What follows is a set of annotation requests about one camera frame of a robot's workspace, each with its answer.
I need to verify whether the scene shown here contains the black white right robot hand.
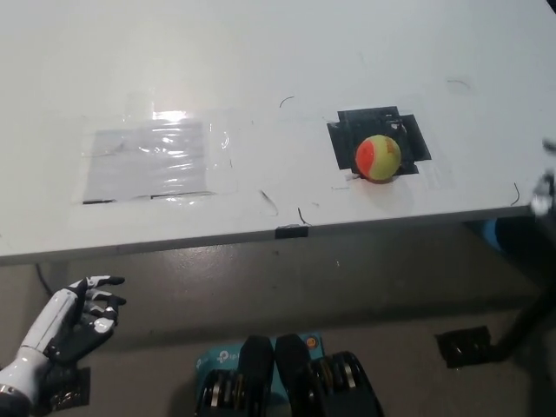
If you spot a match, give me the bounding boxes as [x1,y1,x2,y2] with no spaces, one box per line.
[530,138,556,215]

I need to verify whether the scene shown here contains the clear plastic taped sheet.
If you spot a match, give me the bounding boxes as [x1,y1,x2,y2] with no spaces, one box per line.
[80,119,232,205]

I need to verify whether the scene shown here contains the teal router box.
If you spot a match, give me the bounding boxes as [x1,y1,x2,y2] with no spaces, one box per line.
[195,332,326,403]

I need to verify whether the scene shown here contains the blue object under table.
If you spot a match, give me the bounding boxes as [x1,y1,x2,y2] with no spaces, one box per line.
[480,220,501,254]

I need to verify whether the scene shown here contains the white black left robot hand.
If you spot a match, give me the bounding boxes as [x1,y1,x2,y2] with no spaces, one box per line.
[0,274,127,412]

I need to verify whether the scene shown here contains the orange yellow tennis ball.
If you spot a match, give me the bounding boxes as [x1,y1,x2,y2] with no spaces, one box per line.
[354,134,401,181]

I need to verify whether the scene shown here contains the thin black cable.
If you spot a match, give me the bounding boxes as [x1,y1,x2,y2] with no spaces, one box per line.
[35,263,56,295]

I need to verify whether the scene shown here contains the small black tape strip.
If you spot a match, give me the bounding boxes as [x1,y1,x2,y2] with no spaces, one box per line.
[275,223,310,240]

